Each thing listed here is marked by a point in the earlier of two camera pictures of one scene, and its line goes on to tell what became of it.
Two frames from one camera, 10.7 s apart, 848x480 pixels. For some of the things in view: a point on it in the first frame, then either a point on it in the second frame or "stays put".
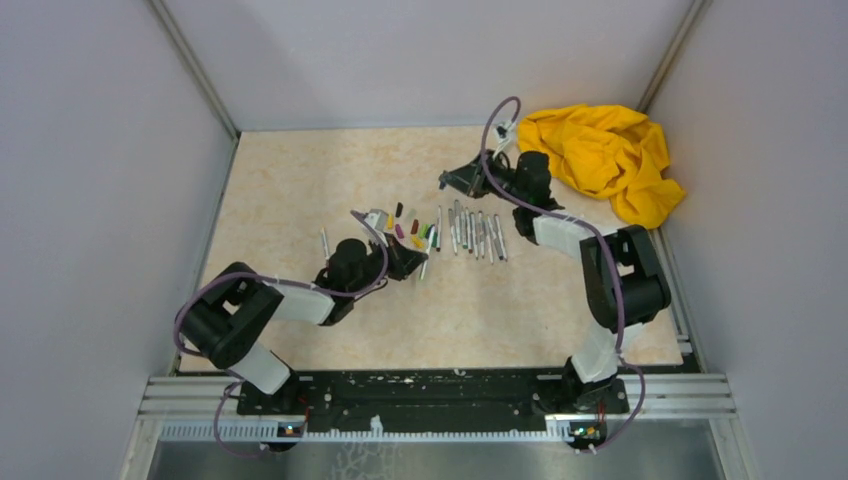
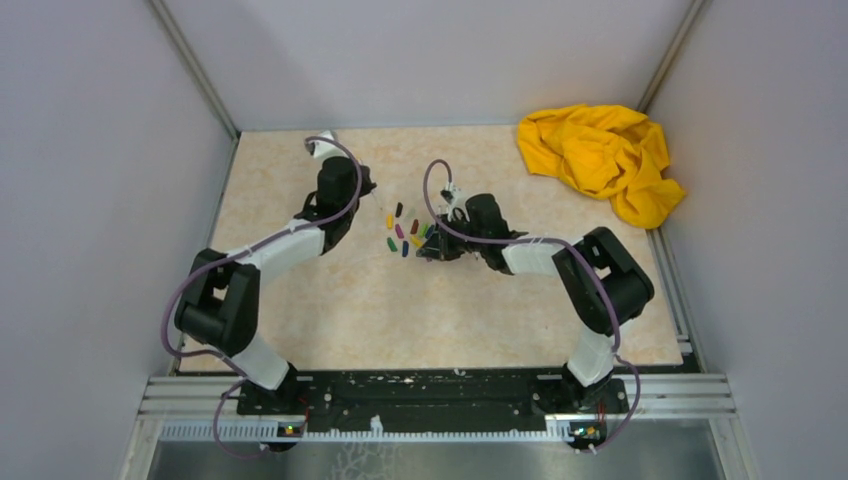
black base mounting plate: [436, 400] stays put
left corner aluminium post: [172, 26] stays put
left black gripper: [403, 260] -> [366, 184]
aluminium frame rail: [645, 397] stays put
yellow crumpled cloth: [608, 152] stays put
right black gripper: [469, 179] -> [438, 247]
